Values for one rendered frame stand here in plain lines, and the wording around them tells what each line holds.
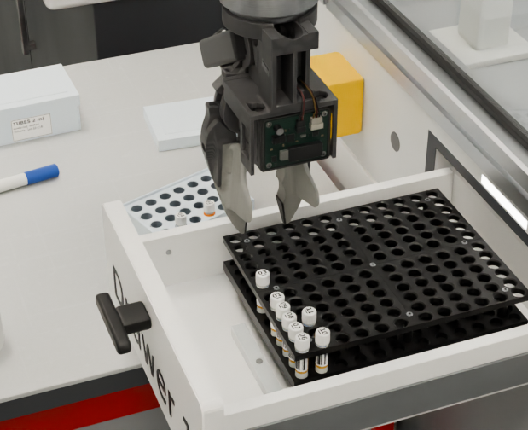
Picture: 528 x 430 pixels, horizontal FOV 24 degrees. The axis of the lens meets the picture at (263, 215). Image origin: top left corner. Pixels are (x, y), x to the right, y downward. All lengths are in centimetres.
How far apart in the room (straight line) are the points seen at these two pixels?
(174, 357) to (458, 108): 38
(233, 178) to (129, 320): 15
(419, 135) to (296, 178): 28
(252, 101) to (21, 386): 42
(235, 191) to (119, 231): 15
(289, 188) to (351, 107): 37
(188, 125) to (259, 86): 62
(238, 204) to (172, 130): 55
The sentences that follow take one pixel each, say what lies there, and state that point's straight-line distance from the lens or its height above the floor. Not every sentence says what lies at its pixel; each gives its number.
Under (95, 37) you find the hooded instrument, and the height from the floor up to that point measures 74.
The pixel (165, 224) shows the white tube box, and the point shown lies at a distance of 134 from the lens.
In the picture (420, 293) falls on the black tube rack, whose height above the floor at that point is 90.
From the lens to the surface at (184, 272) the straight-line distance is 119.
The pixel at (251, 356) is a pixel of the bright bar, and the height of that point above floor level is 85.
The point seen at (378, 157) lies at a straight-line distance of 138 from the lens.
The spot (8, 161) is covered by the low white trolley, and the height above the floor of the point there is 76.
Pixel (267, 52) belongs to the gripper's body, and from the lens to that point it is 90.
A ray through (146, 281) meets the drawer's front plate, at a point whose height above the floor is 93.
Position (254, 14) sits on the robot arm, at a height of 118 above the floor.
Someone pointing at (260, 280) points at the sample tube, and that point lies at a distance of 108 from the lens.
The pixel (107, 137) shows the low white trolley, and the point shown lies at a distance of 156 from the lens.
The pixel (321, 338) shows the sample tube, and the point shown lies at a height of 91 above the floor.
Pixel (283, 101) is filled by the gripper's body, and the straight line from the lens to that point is 92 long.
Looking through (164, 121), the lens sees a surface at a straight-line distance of 156.
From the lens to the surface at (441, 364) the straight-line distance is 104.
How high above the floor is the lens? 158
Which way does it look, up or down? 35 degrees down
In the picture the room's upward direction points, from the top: straight up
